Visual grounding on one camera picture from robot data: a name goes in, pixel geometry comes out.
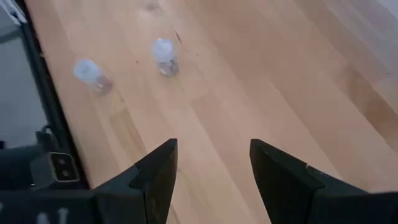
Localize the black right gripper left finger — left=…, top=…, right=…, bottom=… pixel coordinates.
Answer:
left=95, top=138, right=178, bottom=224

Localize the black aluminium table frame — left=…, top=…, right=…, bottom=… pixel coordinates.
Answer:
left=12, top=0, right=91, bottom=191

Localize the silver corner bracket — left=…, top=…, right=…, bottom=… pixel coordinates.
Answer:
left=0, top=0, right=27, bottom=26

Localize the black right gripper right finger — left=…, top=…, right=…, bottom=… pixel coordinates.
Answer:
left=249, top=138, right=369, bottom=224

